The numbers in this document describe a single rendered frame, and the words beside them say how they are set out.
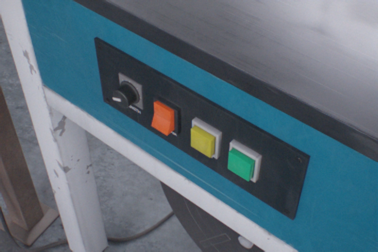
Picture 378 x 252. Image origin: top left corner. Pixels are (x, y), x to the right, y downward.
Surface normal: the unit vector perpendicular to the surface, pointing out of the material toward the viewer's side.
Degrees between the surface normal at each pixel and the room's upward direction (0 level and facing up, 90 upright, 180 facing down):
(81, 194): 90
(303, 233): 90
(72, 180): 90
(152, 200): 0
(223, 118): 90
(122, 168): 0
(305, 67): 0
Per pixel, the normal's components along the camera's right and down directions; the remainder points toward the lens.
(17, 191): 0.84, 0.39
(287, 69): 0.00, -0.70
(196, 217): -0.64, 0.55
